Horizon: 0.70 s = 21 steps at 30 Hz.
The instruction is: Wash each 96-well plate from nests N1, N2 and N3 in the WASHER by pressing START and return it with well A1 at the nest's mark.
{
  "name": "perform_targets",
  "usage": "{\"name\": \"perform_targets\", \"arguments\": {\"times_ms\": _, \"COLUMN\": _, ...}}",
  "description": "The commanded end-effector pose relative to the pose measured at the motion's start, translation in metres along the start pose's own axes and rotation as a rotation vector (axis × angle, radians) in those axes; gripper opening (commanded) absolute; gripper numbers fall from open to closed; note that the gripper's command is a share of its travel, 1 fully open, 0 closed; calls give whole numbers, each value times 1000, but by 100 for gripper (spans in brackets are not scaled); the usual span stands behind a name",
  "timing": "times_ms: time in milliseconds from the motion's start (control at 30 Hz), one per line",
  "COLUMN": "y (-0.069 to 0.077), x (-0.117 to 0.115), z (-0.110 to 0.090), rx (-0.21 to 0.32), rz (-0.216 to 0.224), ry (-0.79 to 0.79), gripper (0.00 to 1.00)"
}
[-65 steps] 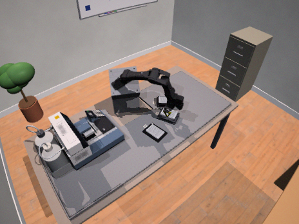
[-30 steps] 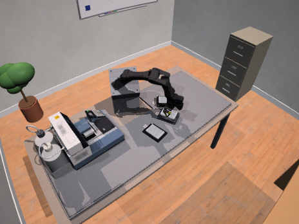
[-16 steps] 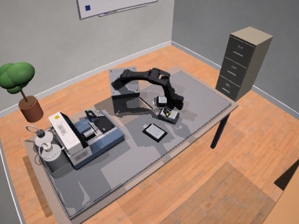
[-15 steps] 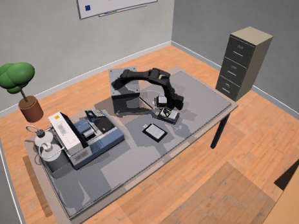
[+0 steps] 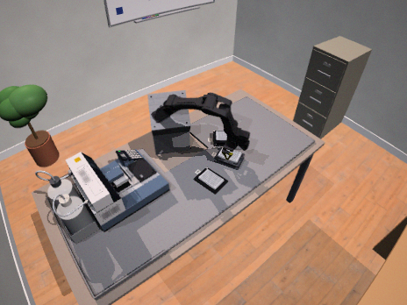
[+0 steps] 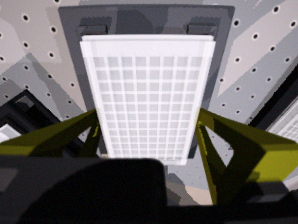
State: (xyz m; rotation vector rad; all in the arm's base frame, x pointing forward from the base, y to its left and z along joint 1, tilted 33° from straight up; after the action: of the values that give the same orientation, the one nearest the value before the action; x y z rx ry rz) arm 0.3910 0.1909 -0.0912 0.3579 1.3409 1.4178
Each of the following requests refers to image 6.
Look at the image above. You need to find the white well plate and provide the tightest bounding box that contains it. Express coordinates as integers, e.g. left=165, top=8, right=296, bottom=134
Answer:
left=0, top=124, right=21, bottom=142
left=80, top=34, right=216, bottom=165
left=265, top=95, right=298, bottom=143

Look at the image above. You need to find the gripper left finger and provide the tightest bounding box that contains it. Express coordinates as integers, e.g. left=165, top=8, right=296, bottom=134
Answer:
left=0, top=108, right=102, bottom=158

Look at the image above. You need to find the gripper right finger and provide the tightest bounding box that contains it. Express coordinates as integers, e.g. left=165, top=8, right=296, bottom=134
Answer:
left=195, top=107, right=298, bottom=204

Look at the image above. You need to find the grey flat base plate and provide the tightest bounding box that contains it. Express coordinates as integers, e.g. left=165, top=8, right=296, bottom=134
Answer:
left=0, top=0, right=298, bottom=191

